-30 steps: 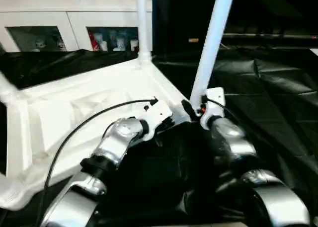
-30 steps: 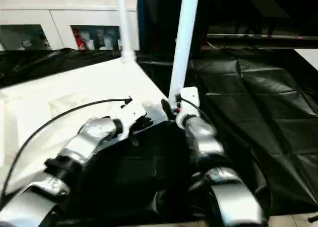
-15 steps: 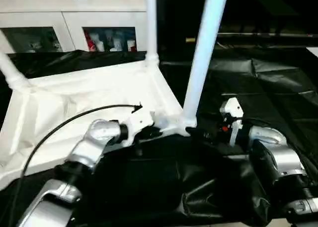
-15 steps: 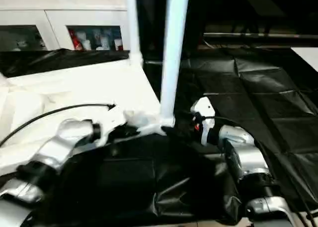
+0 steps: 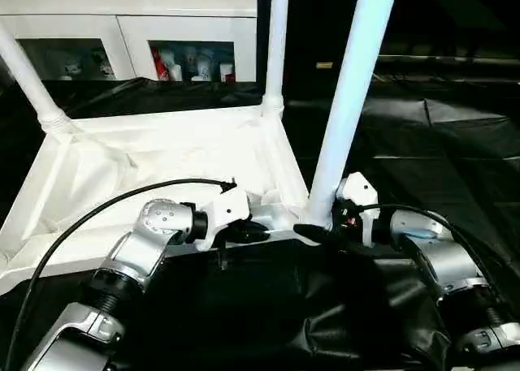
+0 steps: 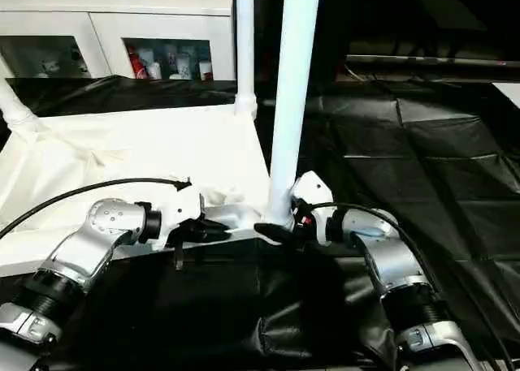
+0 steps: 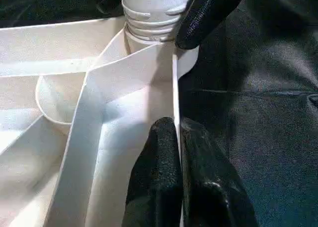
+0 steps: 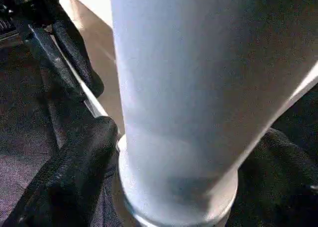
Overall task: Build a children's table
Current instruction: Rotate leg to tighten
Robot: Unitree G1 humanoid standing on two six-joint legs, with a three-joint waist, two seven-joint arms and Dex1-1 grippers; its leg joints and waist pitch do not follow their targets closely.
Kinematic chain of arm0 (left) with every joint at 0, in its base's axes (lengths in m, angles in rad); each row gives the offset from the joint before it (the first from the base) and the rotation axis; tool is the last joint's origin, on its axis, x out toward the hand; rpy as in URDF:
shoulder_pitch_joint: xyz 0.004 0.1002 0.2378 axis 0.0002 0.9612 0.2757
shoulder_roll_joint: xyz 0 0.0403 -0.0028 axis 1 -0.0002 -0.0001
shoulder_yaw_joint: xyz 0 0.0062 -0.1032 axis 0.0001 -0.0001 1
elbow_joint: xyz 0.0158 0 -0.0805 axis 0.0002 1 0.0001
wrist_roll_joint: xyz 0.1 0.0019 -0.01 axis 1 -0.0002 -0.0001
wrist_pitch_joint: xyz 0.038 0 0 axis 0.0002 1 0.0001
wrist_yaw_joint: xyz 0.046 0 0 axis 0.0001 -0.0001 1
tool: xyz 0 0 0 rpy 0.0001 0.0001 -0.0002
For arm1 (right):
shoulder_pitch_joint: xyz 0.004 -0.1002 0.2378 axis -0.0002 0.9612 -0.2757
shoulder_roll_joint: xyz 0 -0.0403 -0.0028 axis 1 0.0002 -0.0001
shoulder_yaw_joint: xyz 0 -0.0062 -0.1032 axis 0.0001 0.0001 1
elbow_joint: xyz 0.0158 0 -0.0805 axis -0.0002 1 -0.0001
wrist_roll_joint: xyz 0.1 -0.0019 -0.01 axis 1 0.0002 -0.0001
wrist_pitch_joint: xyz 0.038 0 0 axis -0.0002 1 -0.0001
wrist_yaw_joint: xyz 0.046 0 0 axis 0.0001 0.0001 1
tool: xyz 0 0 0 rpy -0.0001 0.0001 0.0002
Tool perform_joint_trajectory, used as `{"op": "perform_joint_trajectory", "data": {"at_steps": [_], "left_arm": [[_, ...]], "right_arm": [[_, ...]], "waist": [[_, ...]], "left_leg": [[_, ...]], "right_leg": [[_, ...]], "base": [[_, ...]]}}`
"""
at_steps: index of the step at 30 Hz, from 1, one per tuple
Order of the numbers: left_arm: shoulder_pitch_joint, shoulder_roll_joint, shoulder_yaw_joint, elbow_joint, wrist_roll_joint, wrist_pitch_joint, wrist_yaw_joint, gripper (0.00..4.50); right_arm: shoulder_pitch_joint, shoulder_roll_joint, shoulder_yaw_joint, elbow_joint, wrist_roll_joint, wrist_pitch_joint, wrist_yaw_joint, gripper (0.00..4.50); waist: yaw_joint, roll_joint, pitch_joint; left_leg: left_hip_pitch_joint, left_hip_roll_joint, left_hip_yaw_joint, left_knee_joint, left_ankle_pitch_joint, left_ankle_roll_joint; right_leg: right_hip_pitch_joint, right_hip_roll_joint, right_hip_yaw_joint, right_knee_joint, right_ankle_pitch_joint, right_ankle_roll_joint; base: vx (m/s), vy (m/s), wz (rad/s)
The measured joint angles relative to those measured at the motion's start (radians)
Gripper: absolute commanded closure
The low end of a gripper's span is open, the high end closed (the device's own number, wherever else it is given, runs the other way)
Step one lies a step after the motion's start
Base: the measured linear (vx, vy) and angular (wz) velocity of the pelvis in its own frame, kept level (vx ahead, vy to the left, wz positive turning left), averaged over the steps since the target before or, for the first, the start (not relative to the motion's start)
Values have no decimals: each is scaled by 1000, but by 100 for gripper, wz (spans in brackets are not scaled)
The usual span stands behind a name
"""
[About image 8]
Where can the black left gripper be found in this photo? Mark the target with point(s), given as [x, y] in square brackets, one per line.
[27, 8]

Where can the white plastic table leg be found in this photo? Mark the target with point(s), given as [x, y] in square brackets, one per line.
[186, 88]

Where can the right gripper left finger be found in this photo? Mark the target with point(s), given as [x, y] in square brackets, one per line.
[69, 172]

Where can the black plastic mat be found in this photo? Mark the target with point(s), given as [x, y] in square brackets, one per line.
[24, 112]

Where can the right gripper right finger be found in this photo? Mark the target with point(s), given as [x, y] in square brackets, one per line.
[278, 182]

